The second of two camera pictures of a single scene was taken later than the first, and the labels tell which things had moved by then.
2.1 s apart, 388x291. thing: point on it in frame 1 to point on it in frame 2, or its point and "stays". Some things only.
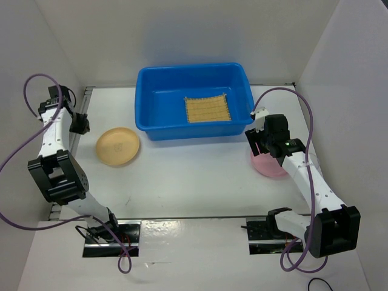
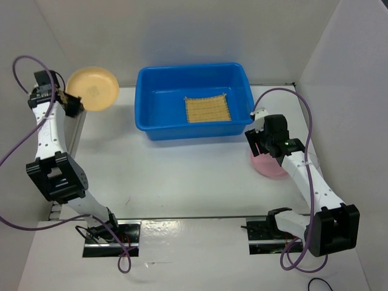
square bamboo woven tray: (207, 109) stays
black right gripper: (253, 137) stays
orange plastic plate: (117, 146) to (97, 88)
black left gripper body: (79, 123) to (73, 108)
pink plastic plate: (266, 164) stays
